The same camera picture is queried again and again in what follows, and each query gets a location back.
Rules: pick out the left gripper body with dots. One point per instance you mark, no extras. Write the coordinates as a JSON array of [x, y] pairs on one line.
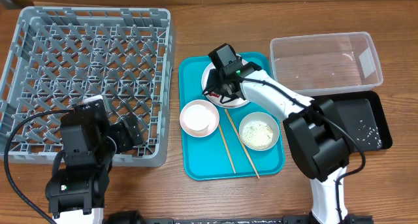
[[123, 140]]

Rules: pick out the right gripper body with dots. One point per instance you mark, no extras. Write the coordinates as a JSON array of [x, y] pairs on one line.
[[220, 91]]

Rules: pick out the wooden chopstick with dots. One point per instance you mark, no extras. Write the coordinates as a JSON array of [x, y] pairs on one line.
[[226, 148], [242, 144]]

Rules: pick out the pink bowl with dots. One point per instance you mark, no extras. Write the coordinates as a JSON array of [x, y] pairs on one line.
[[213, 119]]

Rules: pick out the grey bowl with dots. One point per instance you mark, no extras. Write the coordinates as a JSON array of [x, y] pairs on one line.
[[259, 131]]

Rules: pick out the white paper cup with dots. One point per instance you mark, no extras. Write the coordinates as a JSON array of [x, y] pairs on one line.
[[196, 117]]

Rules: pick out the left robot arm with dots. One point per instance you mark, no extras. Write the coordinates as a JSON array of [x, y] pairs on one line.
[[80, 174]]

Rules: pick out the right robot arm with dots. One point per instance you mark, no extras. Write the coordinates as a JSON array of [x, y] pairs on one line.
[[319, 143]]

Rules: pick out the white round plate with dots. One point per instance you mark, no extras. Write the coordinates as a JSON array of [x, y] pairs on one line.
[[233, 104]]

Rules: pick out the teal plastic tray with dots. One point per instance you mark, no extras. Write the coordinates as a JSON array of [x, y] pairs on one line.
[[206, 158]]

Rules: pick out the clear plastic bin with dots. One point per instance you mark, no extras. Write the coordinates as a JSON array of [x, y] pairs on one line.
[[326, 64]]

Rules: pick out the grey plastic dish rack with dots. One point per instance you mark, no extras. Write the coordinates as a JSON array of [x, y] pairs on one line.
[[60, 56]]

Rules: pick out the black tray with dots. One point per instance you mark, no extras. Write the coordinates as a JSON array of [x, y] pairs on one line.
[[364, 118]]

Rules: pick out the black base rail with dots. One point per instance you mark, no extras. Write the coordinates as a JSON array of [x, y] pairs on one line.
[[134, 217]]

